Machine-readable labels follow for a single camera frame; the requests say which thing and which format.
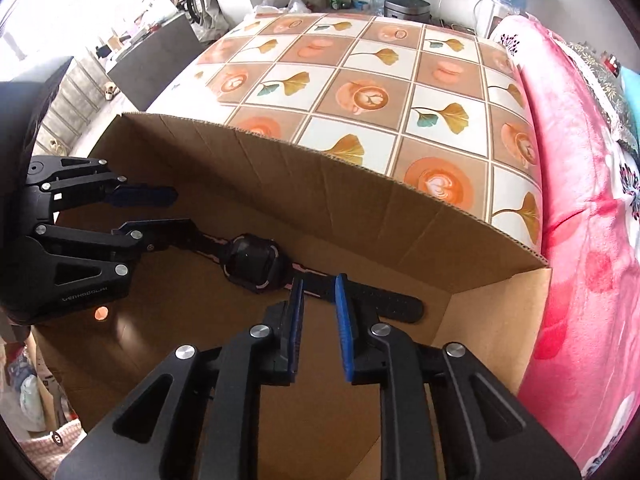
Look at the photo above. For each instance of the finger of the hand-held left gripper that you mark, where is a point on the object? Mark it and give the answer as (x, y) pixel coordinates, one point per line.
(150, 237)
(145, 196)

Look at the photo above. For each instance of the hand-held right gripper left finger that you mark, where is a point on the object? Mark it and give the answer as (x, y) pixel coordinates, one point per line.
(298, 310)

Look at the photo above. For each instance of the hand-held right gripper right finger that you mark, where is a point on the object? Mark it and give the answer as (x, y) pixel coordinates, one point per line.
(342, 320)

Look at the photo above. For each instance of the black smart watch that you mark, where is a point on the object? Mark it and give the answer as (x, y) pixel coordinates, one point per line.
(250, 260)

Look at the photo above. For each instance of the brown cardboard box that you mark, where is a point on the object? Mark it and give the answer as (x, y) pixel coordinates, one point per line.
(350, 210)

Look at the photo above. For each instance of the grey side table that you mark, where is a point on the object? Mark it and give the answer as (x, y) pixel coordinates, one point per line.
(155, 65)

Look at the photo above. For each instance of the pink checked bag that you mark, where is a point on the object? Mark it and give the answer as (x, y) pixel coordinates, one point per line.
(55, 447)

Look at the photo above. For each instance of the leaf and coffee print tablecloth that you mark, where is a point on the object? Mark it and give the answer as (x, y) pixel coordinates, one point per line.
(370, 95)

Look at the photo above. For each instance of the white plastic bag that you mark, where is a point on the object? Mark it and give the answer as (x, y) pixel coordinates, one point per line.
(280, 2)

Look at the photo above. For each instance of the pink floral blanket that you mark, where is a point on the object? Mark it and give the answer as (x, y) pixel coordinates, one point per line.
(575, 210)

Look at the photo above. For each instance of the dark rice cooker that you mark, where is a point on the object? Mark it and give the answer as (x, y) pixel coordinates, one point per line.
(406, 10)

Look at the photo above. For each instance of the white water dispenser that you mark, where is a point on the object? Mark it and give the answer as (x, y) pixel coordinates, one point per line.
(487, 17)

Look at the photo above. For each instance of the grey floral pillow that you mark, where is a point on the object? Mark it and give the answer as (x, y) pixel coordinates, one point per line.
(595, 72)

